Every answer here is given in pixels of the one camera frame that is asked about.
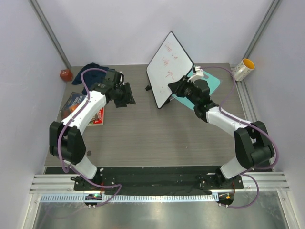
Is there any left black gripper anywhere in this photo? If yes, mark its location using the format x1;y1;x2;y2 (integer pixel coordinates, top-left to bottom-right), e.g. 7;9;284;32
113;83;135;108

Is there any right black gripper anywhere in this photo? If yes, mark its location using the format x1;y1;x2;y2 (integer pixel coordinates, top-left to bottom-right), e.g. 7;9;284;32
168;77;198;106

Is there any white whiteboard with red writing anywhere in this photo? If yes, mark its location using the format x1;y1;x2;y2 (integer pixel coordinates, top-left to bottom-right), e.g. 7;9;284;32
146;31;194;109

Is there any red paperback book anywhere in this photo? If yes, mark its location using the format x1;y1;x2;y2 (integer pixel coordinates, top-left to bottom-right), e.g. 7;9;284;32
88;107;104;126

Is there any dark blue t shirt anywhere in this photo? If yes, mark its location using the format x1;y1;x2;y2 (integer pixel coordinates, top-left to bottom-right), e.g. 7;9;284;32
72;63;110;89

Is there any blue nineteen eighty-four book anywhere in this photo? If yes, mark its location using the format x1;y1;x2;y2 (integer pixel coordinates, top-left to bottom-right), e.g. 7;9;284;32
63;92;87;107

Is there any dark orange cover book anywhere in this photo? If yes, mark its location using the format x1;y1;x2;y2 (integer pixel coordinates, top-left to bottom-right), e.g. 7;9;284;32
60;104;79;120

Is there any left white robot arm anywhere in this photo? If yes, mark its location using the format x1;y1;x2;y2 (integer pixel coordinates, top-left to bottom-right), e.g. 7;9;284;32
49;69;135;190

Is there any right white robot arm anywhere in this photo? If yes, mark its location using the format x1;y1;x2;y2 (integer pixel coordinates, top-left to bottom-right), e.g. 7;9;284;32
168;76;275;188

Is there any red cube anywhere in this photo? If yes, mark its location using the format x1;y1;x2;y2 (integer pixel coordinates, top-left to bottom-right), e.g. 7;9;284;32
60;69;73;82

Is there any white mug yellow inside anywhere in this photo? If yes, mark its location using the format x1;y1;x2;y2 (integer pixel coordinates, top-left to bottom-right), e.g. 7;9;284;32
232;58;255;82

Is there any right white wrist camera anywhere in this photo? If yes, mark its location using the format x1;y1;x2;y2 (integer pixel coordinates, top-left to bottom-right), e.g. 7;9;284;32
187;66;204;83

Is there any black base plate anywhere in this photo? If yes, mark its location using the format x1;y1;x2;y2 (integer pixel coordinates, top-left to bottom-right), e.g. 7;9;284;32
71;167;244;191

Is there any aluminium rail frame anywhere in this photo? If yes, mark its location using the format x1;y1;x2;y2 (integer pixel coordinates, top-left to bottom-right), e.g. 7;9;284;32
30;63;290;203

